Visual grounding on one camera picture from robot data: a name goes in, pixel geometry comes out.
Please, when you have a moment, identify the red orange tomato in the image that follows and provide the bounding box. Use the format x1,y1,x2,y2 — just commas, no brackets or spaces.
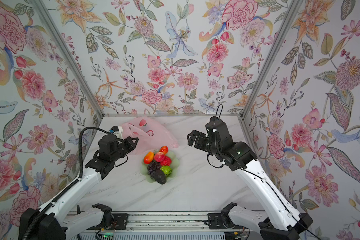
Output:
160,146,169,155

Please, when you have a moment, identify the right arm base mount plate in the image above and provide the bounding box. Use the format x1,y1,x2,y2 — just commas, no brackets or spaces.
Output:
207,213,228,230

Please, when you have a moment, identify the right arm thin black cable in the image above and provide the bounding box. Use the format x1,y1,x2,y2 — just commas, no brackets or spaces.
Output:
206,103,322,240

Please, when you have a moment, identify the dark avocado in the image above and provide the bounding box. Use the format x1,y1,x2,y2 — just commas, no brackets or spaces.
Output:
153,170,167,185

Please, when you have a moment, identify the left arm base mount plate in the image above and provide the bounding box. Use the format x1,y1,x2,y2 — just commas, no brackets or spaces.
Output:
102,213,129,230

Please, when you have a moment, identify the aluminium corner post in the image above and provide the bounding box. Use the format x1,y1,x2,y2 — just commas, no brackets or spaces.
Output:
241,1,302,120
31,0,105,120

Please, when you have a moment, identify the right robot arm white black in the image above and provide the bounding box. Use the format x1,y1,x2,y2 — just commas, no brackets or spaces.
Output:
187,116,313,240

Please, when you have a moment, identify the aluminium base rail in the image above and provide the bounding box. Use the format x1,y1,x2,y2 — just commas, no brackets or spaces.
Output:
59,210,295,233

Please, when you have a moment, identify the pink red apple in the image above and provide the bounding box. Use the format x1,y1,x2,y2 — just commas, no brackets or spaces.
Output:
154,152,166,163

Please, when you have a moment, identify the red strawberry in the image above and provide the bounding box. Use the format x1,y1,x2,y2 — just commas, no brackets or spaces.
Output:
160,156,172,166

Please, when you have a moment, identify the pink plastic bag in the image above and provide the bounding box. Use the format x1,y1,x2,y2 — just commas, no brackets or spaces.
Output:
121,117,179,155

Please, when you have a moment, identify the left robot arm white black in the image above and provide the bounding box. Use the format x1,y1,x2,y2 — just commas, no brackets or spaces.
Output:
19,134,139,240

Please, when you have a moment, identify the left aluminium corner post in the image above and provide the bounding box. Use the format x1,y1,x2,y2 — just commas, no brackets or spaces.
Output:
31,0,105,120

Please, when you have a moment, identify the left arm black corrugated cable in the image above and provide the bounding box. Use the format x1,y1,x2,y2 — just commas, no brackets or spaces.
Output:
20,126,112,240

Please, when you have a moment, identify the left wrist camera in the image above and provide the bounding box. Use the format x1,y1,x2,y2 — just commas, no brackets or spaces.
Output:
109,126,123,139

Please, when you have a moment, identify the dark purple grape bunch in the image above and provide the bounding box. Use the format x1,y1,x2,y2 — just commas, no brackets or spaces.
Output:
147,161,161,179

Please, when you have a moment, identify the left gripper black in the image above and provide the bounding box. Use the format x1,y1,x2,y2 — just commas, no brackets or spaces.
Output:
109,136,140,163

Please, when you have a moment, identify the orange mango fruit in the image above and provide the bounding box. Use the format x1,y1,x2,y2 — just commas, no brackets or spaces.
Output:
143,152,155,165

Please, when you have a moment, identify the right aluminium corner post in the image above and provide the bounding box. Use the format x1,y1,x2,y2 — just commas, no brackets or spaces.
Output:
241,1,302,120

